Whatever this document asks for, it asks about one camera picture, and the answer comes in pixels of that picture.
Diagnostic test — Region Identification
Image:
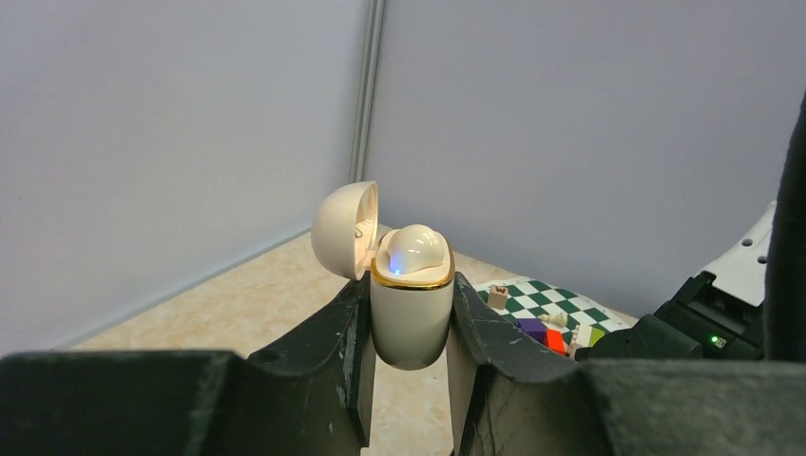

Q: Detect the purple block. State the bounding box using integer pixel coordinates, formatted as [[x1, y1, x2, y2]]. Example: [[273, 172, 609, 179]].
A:
[[515, 317, 547, 345]]

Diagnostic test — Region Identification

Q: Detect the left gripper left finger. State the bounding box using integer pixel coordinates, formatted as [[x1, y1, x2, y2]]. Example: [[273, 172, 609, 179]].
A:
[[1, 278, 374, 455]]

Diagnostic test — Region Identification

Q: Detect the green white chessboard mat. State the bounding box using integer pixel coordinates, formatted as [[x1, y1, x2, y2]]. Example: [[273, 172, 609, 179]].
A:
[[474, 276, 636, 350]]

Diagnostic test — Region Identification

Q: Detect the green white block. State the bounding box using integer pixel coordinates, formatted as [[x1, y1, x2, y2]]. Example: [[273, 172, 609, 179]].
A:
[[568, 324, 606, 358]]

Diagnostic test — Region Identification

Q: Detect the white chess piece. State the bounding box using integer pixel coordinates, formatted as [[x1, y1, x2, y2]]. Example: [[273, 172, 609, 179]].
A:
[[538, 312, 568, 328]]

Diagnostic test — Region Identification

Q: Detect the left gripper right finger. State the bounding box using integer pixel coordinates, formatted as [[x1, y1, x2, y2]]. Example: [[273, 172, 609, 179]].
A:
[[446, 275, 805, 455]]

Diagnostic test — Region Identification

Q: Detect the red block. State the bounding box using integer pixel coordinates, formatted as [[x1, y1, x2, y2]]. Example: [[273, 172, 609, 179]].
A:
[[544, 329, 566, 356]]

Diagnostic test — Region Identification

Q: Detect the wooden letter cube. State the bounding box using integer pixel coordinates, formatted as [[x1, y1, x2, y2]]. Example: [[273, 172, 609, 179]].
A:
[[487, 284, 509, 310]]

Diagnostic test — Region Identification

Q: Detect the beige earbud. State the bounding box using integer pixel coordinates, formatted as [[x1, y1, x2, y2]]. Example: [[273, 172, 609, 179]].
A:
[[387, 224, 445, 275]]

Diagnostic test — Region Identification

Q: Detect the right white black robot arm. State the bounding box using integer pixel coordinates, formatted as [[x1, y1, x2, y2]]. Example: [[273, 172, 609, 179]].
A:
[[570, 112, 805, 361]]

